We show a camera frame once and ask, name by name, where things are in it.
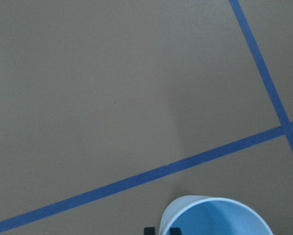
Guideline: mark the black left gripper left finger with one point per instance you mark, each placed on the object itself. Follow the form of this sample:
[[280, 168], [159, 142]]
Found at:
[[149, 231]]

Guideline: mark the light blue cup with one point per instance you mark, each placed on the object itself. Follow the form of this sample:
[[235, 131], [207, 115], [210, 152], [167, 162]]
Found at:
[[204, 215]]

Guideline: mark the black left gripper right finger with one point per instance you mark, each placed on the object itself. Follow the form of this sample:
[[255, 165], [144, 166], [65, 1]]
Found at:
[[174, 231]]

